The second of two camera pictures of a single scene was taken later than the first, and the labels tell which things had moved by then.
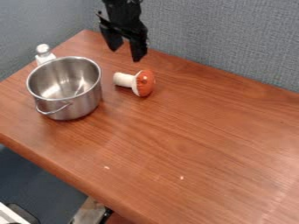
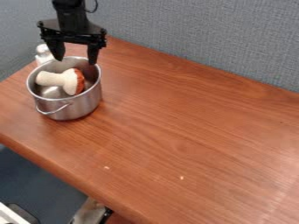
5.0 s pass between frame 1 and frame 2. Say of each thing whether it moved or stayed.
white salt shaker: stayed
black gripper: moved
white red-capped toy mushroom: moved
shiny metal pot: stayed
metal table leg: stayed
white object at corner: stayed
